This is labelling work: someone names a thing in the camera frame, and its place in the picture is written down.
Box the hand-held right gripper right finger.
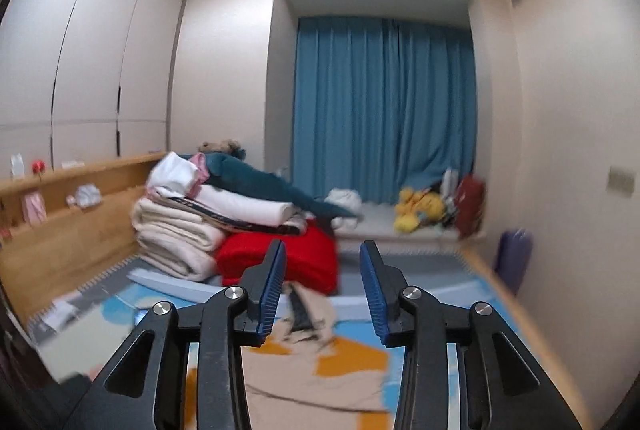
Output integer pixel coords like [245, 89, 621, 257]
[359, 240, 583, 430]

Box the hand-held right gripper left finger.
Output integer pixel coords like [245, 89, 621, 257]
[65, 239, 288, 430]

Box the beige and mustard jacket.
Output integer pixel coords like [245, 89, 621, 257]
[187, 281, 401, 413]

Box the white mat with blue print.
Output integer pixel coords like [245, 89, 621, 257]
[35, 267, 506, 430]

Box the red folded blanket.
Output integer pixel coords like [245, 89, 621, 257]
[216, 224, 341, 295]

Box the grey foam puzzle mat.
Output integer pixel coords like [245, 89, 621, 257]
[335, 240, 471, 283]

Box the dark patterned folded cloth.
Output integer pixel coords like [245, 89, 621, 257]
[150, 192, 308, 237]

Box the grey window seat cushion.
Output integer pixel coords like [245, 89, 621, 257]
[350, 202, 461, 241]

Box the yellow plush toy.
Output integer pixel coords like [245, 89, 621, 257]
[394, 188, 446, 233]

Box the white folded blanket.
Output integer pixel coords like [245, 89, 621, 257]
[192, 184, 296, 227]

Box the white crumpled cloth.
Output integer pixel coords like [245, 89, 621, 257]
[325, 189, 363, 231]

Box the teal shark plush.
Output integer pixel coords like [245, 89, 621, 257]
[202, 149, 363, 219]

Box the cream folded blanket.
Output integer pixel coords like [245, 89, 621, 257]
[132, 197, 228, 281]

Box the red bag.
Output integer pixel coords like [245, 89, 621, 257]
[455, 175, 487, 238]

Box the white rabbit plush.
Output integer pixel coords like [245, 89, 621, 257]
[440, 167, 458, 215]

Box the pink cloth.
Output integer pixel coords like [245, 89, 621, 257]
[192, 152, 211, 183]

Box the purple flat case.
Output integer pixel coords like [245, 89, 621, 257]
[492, 230, 533, 295]

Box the brown teddy plush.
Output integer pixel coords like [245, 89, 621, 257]
[197, 139, 246, 155]

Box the white pillow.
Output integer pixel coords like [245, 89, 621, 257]
[147, 151, 201, 201]

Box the blue curtain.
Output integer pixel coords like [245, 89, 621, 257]
[291, 16, 476, 208]

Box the white crumpled tissue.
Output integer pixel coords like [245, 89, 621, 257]
[67, 184, 103, 208]

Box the white paper sheet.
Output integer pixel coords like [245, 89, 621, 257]
[42, 300, 76, 328]

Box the wooden headboard shelf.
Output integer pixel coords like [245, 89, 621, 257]
[0, 152, 168, 326]

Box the pink packet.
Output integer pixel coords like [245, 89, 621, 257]
[22, 192, 48, 225]

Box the white built-in wardrobe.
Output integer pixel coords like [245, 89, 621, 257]
[0, 0, 196, 155]

